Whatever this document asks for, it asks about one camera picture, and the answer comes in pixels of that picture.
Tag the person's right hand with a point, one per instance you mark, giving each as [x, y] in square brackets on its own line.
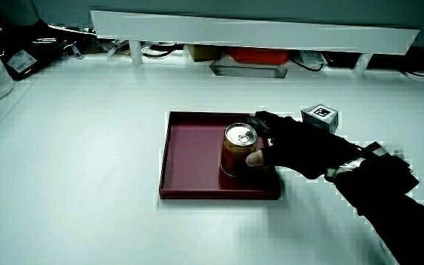
[300, 151]

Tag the black device with white label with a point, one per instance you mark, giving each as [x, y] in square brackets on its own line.
[31, 48]

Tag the brown cardboard box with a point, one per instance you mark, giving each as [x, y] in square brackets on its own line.
[202, 52]

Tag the grey metal tray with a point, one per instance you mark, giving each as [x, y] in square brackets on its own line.
[249, 71]

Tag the dark red rectangular plate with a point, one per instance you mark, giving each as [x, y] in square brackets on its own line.
[193, 158]

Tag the orange box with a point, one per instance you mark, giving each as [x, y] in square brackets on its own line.
[258, 55]

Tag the white desk shelf riser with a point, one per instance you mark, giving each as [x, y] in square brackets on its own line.
[234, 31]

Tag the person's right forearm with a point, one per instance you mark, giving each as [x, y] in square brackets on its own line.
[399, 206]

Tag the gold red bull can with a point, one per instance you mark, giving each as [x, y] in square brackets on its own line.
[236, 151]

